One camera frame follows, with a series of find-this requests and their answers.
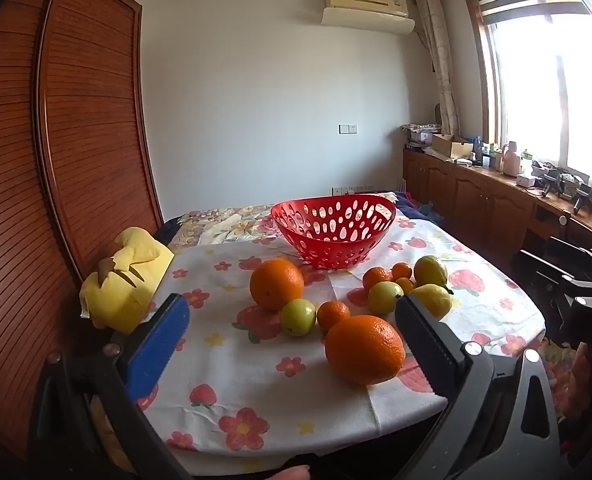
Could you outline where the patterned curtain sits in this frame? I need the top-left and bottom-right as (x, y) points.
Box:
(415, 0), (460, 137)

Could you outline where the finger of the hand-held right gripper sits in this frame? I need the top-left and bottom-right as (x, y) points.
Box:
(513, 250), (592, 306)
(546, 236), (592, 277)

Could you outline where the floral blanket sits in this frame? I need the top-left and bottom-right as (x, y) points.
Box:
(166, 191), (446, 256)

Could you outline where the small black tripod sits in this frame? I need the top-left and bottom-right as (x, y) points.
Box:
(540, 169), (562, 197)
(573, 184), (592, 217)

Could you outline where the strawberry print white tablecloth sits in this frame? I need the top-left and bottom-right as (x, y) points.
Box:
(138, 207), (546, 461)

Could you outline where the red perforated plastic basket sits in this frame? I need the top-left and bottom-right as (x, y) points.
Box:
(271, 194), (397, 271)

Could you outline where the wooden slatted wardrobe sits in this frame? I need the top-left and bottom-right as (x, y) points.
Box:
(0, 0), (165, 461)

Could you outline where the large orange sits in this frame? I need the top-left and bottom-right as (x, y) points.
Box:
(324, 315), (407, 386)
(249, 258), (305, 311)

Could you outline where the open cardboard box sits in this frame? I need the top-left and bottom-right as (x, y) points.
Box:
(432, 134), (474, 158)

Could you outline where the wooden framed window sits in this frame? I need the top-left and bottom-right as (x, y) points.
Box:
(463, 0), (592, 196)

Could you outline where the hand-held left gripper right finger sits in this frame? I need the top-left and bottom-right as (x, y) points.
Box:
(395, 294), (561, 480)

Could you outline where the white air deflector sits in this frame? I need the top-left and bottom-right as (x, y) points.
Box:
(321, 6), (417, 35)

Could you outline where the yellow-green pear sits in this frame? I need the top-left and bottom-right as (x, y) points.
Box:
(414, 255), (449, 288)
(410, 284), (454, 320)

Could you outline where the pink kettle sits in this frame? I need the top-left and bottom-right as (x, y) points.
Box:
(502, 141), (522, 177)

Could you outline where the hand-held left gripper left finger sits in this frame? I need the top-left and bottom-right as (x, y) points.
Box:
(31, 292), (191, 480)

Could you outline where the yellow plush toy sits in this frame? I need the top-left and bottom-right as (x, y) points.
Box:
(79, 226), (175, 335)

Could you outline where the green apple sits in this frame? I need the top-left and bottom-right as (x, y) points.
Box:
(280, 298), (317, 337)
(367, 281), (405, 316)

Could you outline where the wooden side cabinet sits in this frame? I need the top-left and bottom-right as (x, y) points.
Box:
(403, 147), (592, 281)

